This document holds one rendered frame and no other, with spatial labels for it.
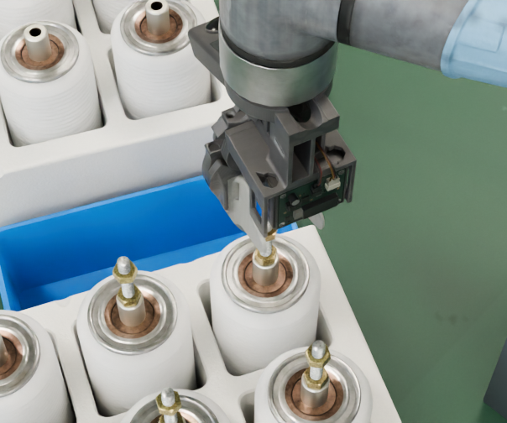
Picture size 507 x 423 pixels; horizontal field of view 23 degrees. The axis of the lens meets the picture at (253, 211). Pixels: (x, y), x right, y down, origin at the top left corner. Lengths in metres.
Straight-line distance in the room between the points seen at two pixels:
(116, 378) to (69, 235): 0.28
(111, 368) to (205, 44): 0.29
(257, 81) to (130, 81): 0.48
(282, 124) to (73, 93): 0.45
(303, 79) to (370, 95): 0.73
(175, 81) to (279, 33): 0.50
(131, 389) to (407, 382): 0.35
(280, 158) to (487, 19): 0.20
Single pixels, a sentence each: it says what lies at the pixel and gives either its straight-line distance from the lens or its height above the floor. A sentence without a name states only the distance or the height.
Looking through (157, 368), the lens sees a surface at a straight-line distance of 1.02.
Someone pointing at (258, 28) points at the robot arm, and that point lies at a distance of 0.72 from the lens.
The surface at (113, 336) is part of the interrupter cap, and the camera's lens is 1.02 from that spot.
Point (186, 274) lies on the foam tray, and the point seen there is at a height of 0.18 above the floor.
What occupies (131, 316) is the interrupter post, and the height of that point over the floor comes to 0.27.
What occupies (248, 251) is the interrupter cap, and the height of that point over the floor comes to 0.25.
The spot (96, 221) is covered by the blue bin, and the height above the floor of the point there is 0.10.
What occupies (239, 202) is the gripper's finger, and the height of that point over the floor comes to 0.39.
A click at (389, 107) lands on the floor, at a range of 1.47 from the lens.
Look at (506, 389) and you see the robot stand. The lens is 1.24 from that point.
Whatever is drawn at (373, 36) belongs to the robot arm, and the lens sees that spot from 0.69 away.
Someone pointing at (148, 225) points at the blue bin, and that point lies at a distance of 1.30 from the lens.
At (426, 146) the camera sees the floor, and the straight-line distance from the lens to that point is 1.44.
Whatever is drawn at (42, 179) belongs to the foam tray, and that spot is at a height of 0.15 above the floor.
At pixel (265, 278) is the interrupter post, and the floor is 0.26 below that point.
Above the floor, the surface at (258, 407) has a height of 0.25.
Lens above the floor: 1.16
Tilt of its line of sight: 57 degrees down
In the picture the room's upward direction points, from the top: straight up
